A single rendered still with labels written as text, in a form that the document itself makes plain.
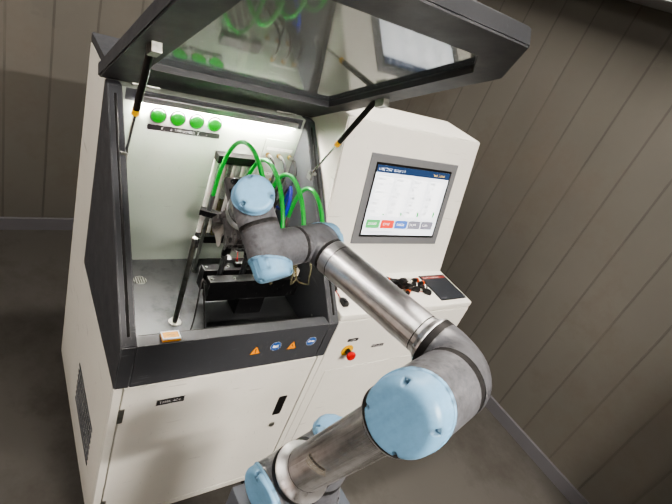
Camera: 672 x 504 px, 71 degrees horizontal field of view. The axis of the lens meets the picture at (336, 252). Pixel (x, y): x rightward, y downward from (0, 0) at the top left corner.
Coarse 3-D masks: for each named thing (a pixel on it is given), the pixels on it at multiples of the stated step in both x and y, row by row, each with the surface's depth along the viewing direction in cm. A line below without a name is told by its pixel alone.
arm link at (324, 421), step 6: (324, 414) 105; (330, 414) 105; (318, 420) 102; (324, 420) 103; (330, 420) 104; (336, 420) 104; (312, 426) 102; (318, 426) 101; (324, 426) 101; (312, 432) 101; (318, 432) 99; (300, 438) 100; (306, 438) 100; (342, 480) 104; (330, 486) 102; (336, 486) 104
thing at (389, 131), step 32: (320, 128) 172; (384, 128) 168; (416, 128) 178; (448, 128) 201; (320, 160) 172; (352, 160) 166; (448, 160) 193; (352, 192) 171; (352, 224) 177; (448, 224) 208; (384, 256) 193; (416, 256) 205; (352, 320) 167; (384, 352) 192; (320, 384) 182; (352, 384) 194
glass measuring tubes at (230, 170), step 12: (216, 156) 161; (240, 156) 165; (252, 156) 168; (216, 168) 165; (228, 168) 165; (240, 168) 167; (216, 192) 170; (204, 204) 171; (216, 204) 174; (204, 216) 174; (204, 240) 177
